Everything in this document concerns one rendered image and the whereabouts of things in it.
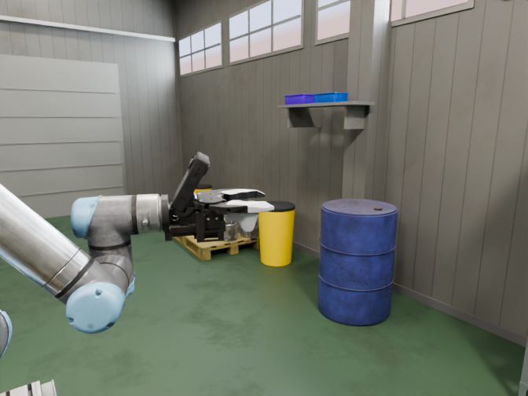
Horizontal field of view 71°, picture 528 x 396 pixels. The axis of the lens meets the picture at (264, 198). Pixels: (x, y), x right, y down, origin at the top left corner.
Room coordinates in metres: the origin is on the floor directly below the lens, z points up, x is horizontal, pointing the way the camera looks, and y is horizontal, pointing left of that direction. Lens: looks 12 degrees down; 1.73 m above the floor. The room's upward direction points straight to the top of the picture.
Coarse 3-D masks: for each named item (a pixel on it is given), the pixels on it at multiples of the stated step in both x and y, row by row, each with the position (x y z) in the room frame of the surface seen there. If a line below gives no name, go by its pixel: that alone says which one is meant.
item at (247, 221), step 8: (232, 200) 0.70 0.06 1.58; (240, 200) 0.70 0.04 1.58; (248, 208) 0.67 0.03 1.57; (256, 208) 0.68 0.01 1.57; (264, 208) 0.68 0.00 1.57; (272, 208) 0.69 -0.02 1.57; (232, 216) 0.69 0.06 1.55; (240, 216) 0.69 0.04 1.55; (248, 216) 0.69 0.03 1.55; (256, 216) 0.69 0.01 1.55; (240, 224) 0.69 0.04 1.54; (248, 224) 0.69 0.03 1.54
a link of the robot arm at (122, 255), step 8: (96, 248) 0.63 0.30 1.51; (104, 248) 0.63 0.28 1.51; (112, 248) 0.63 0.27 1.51; (120, 248) 0.64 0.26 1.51; (128, 248) 0.66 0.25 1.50; (96, 256) 0.63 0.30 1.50; (104, 256) 0.62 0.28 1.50; (112, 256) 0.63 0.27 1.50; (120, 256) 0.64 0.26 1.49; (128, 256) 0.65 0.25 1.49; (120, 264) 0.61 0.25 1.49; (128, 264) 0.64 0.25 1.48; (128, 272) 0.62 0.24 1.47; (128, 288) 0.65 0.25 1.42
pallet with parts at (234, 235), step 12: (228, 228) 4.69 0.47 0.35; (240, 228) 4.92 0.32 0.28; (180, 240) 5.15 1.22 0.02; (192, 240) 4.72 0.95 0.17; (228, 240) 4.70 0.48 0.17; (240, 240) 4.73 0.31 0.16; (252, 240) 4.82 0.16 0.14; (192, 252) 4.71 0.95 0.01; (204, 252) 4.44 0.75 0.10; (228, 252) 4.71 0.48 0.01
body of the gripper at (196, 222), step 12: (204, 192) 0.72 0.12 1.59; (216, 192) 0.73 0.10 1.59; (168, 204) 0.69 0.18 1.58; (192, 204) 0.69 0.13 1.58; (204, 204) 0.67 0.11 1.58; (168, 216) 0.66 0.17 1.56; (180, 216) 0.68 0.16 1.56; (192, 216) 0.69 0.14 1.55; (204, 216) 0.67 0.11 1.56; (216, 216) 0.68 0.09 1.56; (168, 228) 0.66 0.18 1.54; (180, 228) 0.68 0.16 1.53; (192, 228) 0.69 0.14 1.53; (204, 228) 0.68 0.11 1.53; (216, 228) 0.69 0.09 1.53; (168, 240) 0.68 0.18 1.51; (204, 240) 0.68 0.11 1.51; (216, 240) 0.68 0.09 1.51
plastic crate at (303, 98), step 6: (288, 96) 4.23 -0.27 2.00; (294, 96) 4.16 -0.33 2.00; (300, 96) 4.07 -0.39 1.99; (306, 96) 4.06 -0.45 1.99; (312, 96) 4.11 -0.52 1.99; (288, 102) 4.24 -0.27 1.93; (294, 102) 4.16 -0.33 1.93; (300, 102) 4.07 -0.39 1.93; (306, 102) 4.06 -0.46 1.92; (312, 102) 4.11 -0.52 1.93
